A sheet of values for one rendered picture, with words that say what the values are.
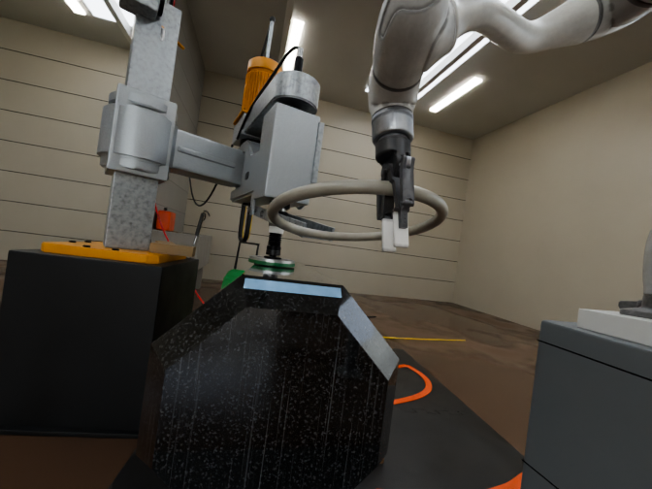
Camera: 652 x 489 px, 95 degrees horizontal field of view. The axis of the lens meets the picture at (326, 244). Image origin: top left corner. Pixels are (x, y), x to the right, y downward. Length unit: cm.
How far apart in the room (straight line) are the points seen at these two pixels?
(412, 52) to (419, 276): 690
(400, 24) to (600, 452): 97
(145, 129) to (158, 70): 34
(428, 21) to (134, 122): 145
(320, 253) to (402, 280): 204
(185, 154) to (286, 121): 68
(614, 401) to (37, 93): 768
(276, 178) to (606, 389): 123
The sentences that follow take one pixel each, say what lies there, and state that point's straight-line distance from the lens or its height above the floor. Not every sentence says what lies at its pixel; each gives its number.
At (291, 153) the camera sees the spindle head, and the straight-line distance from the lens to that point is 141.
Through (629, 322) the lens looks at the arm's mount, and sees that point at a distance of 100.
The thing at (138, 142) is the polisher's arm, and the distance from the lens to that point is 175.
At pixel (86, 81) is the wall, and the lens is 733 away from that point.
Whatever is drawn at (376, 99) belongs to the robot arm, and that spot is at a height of 124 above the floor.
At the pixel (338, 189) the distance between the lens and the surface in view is 62.
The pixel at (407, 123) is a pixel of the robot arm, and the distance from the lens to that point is 68.
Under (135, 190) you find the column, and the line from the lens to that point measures 179.
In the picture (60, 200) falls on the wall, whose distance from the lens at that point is 701.
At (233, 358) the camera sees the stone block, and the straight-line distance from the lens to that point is 94.
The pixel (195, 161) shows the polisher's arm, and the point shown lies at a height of 130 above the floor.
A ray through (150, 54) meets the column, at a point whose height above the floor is 176.
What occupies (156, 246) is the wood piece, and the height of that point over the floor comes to 81.
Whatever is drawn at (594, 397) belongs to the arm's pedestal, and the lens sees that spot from 100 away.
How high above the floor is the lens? 92
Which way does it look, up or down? 1 degrees up
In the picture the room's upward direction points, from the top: 8 degrees clockwise
